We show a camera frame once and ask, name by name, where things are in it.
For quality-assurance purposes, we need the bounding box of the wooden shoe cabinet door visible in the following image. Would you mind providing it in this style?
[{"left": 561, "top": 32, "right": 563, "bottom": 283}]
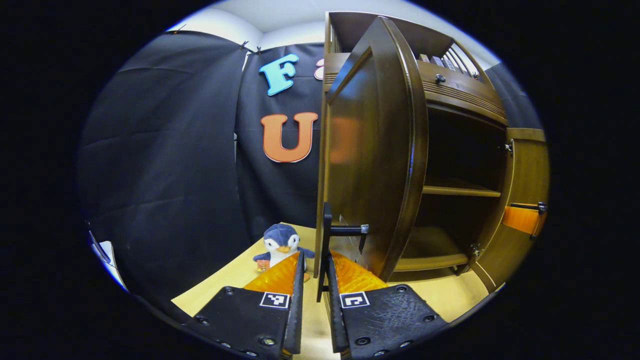
[
  {"left": 470, "top": 127, "right": 550, "bottom": 294},
  {"left": 314, "top": 16, "right": 430, "bottom": 282}
]

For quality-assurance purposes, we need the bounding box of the black backdrop cloth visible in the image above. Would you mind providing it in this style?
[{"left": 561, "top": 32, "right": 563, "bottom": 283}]
[{"left": 77, "top": 30, "right": 543, "bottom": 311}]

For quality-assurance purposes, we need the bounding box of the wooden ribbed drawer front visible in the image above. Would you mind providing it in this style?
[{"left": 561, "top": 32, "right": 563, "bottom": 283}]
[{"left": 324, "top": 52, "right": 508, "bottom": 126}]

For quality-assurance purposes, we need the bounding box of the black bar door handle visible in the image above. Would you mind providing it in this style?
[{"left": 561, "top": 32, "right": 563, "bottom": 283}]
[{"left": 316, "top": 201, "right": 370, "bottom": 303}]

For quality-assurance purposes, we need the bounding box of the wooden double-door shoe cabinet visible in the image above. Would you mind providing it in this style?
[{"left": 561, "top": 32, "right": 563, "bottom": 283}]
[{"left": 322, "top": 11, "right": 516, "bottom": 283}]

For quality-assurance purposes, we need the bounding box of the penguin plush toy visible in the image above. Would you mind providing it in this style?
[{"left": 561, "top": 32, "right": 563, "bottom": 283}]
[{"left": 252, "top": 223, "right": 316, "bottom": 275}]

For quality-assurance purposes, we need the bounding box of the wooden inner shelf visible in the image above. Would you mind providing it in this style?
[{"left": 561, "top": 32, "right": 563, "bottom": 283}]
[{"left": 422, "top": 177, "right": 502, "bottom": 198}]

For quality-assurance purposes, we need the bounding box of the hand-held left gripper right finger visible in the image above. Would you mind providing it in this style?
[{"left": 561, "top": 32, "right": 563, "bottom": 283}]
[{"left": 326, "top": 250, "right": 450, "bottom": 360}]

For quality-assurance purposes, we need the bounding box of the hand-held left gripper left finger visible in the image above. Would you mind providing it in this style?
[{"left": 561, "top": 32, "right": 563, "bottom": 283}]
[{"left": 191, "top": 250, "right": 306, "bottom": 360}]

